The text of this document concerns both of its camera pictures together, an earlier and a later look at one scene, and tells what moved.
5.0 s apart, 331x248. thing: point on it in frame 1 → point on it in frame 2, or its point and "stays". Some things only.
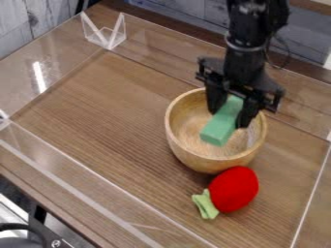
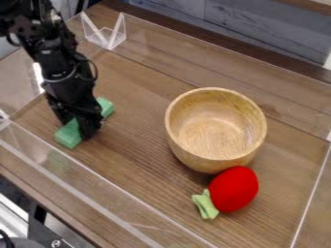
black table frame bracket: [36, 224] stays
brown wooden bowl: [185, 117] stays
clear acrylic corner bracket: [104, 37] stays
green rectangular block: [221, 124] → [68, 136]
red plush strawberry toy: [229, 193] stays
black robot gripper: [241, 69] → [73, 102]
